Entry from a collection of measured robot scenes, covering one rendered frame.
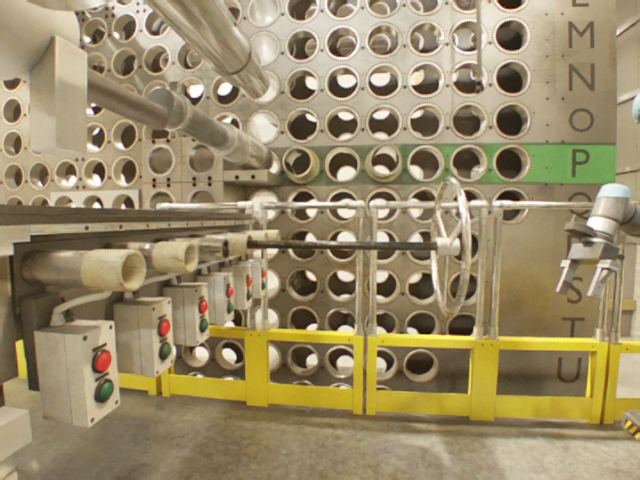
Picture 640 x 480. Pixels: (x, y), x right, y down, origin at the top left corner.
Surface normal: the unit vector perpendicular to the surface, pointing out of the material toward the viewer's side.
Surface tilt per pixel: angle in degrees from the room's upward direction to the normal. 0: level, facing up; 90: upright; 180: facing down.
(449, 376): 90
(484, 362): 90
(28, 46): 132
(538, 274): 90
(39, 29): 110
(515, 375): 90
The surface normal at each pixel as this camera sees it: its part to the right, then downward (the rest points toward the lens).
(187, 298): -0.14, 0.07
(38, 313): 0.99, 0.01
